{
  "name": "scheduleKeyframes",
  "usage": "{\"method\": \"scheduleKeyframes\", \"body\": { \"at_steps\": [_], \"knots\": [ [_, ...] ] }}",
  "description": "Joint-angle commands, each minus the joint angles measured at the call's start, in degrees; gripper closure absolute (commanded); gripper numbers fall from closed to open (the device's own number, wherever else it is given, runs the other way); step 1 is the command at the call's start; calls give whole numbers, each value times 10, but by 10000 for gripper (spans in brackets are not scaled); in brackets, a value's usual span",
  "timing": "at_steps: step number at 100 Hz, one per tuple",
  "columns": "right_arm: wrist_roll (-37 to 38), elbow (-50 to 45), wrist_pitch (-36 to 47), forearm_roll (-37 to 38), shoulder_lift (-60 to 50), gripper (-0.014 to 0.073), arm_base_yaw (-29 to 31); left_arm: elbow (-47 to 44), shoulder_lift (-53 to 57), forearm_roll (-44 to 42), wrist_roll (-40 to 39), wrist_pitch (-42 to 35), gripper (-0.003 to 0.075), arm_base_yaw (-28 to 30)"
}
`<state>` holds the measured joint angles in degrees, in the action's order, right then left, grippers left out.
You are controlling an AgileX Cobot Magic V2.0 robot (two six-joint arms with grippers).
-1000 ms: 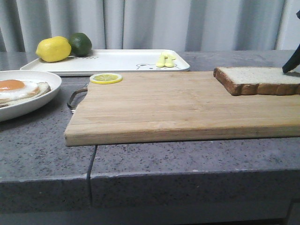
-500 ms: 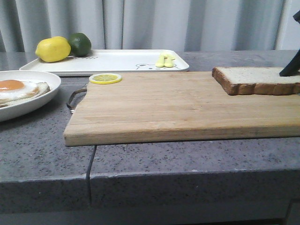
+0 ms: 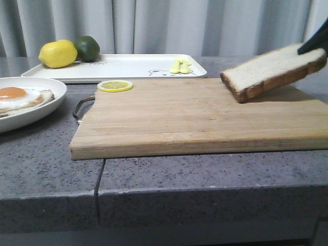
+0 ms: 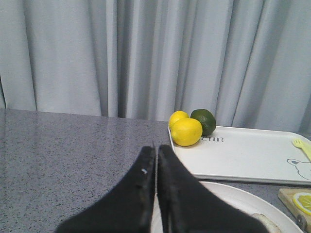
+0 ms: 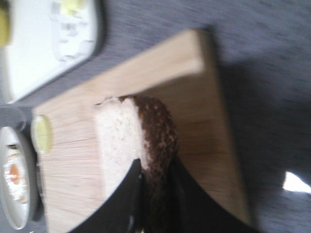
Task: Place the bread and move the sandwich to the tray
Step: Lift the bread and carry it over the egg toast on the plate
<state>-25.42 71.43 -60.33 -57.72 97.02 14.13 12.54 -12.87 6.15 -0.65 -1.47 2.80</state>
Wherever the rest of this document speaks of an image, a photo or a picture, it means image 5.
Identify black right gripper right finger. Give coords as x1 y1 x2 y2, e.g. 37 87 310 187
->
168 157 254 233

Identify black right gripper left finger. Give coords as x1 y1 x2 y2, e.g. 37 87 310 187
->
71 159 142 233

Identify white bread slice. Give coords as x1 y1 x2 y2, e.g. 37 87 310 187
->
94 96 178 233

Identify white round plate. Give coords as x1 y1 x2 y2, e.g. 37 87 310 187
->
0 126 39 230

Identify fried egg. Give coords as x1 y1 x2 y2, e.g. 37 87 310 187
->
3 144 26 203

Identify white rectangular tray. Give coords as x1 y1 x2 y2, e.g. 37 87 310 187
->
0 0 107 104

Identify lemon slice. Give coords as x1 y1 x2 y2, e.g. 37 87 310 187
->
31 115 52 155

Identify wooden cutting board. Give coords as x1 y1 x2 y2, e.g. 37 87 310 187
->
33 29 252 233

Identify yellow plastic fork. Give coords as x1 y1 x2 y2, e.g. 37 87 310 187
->
60 0 85 16

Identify yellow lemon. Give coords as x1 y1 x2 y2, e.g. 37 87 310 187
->
0 7 11 47

